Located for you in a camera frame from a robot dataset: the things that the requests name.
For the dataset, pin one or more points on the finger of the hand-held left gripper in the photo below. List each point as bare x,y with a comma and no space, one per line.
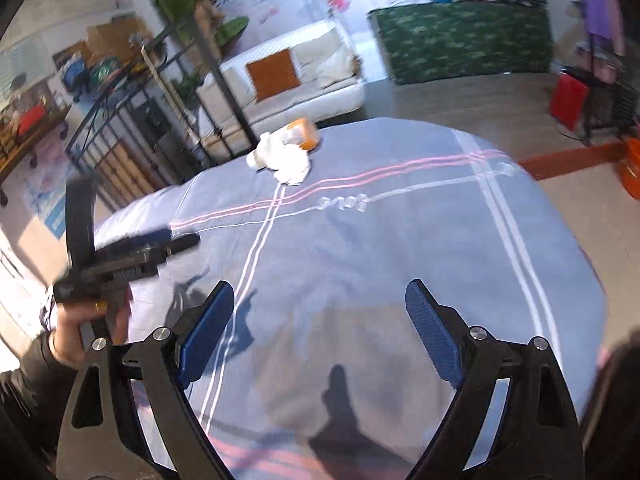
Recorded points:
170,242

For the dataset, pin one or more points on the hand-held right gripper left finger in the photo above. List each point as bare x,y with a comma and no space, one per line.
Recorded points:
210,330

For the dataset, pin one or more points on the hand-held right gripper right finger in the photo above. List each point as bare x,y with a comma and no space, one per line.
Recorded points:
432,330

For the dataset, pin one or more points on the white paper towel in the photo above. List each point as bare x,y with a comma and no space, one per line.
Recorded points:
290,165

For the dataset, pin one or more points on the orange translucent cup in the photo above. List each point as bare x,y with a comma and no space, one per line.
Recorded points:
302,132

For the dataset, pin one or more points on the orange plastic bin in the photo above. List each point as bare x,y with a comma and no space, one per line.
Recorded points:
631,170

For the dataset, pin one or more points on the person's left forearm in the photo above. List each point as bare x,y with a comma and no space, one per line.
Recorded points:
25,390

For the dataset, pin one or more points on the person's left hand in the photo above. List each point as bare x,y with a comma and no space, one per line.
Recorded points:
70,330

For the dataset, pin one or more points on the wooden drawer cabinet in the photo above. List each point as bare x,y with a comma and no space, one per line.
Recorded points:
125,170

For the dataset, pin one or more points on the wooden wheeled cart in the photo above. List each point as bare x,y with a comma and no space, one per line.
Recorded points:
30,142

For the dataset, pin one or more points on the blue striped bed sheet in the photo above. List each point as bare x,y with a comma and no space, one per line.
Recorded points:
350,260

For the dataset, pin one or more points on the red box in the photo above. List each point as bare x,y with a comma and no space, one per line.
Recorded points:
31,120

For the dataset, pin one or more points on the blue plastic container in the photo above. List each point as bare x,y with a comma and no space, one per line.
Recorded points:
75,77

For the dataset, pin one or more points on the orange sofa cushion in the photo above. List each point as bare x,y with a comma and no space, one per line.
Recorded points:
272,75

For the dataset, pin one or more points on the cardboard box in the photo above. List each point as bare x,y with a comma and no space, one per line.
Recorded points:
115,35

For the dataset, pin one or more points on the person's dark clothing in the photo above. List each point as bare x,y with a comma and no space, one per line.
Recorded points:
620,410

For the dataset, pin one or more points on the white sofa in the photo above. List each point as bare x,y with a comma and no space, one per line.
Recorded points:
330,100

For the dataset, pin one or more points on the green artificial leaves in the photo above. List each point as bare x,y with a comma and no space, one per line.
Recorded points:
232,30

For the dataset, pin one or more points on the white sofa pillow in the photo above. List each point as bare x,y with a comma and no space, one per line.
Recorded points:
325,60

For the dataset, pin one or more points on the red bag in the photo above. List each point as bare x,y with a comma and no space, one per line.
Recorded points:
569,100

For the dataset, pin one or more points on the green patterned counter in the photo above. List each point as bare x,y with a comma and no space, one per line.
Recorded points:
460,45

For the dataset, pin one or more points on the black metal rack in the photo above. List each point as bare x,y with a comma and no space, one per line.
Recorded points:
627,105

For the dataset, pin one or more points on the purple cloth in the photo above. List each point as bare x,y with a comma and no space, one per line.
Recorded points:
600,15

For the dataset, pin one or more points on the black metal bed frame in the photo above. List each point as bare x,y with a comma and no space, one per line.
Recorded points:
211,55

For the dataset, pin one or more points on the printed wall banner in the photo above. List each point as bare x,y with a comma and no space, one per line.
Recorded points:
300,0

